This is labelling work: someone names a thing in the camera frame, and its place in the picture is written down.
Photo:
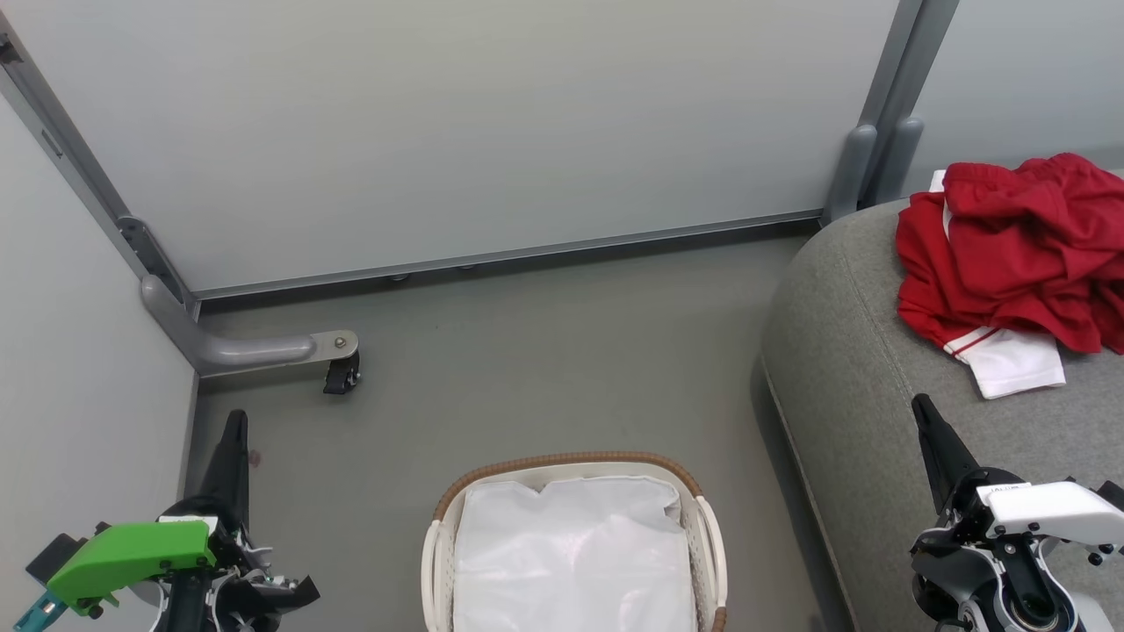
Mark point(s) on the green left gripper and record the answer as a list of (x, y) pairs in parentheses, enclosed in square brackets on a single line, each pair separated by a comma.
[(132, 549)]

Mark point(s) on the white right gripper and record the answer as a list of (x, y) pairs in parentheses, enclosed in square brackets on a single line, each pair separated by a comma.
[(1045, 509)]

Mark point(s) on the red and white garment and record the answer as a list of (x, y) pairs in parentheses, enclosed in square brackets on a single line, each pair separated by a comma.
[(1010, 254)]

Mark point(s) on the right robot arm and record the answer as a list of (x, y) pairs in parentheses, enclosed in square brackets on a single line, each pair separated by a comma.
[(1010, 584)]

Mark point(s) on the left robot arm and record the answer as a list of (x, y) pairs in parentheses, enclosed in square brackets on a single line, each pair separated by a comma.
[(186, 606)]

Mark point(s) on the white basket with brown rim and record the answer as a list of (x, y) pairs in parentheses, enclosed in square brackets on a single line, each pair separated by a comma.
[(707, 535)]

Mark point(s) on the grey fabric sofa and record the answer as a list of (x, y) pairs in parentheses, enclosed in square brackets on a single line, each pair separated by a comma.
[(861, 377)]

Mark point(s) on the black caster wheel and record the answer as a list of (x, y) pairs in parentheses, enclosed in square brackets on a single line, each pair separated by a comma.
[(341, 376)]

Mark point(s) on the white cloth bundle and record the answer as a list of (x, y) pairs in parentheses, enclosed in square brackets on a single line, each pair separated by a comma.
[(571, 562)]

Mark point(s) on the grey partition post with leg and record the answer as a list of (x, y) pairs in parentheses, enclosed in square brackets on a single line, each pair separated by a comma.
[(237, 351)]

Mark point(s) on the teal wrist camera bracket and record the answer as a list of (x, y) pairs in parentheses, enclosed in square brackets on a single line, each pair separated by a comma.
[(33, 612)]

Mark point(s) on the grey partition bottom rail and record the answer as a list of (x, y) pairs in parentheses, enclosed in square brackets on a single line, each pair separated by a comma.
[(509, 257)]

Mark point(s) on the grey partition corner post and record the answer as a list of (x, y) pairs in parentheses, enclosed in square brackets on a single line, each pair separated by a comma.
[(891, 88)]

